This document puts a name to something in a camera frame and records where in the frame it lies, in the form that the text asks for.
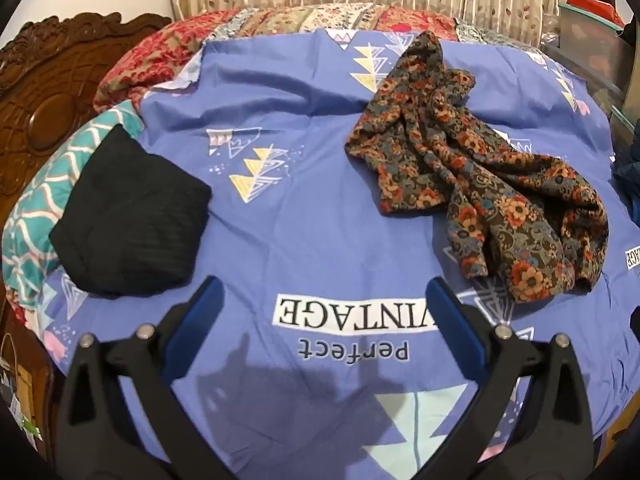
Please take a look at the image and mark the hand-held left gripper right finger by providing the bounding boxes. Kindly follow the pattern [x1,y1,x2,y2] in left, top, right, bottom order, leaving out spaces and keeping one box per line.
[415,276,596,480]

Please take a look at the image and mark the black folded garment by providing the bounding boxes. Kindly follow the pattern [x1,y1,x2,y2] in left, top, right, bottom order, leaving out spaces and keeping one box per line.
[48,123,213,300]

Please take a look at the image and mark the grey storage boxes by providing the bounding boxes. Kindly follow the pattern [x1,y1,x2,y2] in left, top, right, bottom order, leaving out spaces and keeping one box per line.
[540,0,640,146]

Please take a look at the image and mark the blue printed bedsheet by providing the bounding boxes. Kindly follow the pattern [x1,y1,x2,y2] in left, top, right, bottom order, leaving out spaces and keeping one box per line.
[40,27,640,480]

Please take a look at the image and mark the red floral quilt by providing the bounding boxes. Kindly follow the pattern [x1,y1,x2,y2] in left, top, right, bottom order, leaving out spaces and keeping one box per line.
[92,2,551,113]

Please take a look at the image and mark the carved wooden headboard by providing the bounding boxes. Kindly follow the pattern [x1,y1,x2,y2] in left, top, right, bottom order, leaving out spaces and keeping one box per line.
[0,12,173,461]

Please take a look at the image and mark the teal chevron pillow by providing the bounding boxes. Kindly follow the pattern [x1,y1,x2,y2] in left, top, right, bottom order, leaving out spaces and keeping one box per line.
[1,101,146,321]

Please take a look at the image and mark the floral patterned garment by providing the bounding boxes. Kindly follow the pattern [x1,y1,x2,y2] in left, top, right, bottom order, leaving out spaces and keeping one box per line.
[344,30,610,305]

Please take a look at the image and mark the dark blue cloth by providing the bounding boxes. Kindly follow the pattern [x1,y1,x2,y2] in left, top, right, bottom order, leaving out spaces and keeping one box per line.
[612,120,640,241]

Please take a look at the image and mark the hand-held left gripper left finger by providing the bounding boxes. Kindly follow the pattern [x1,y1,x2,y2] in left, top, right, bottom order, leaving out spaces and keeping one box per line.
[56,276,236,480]

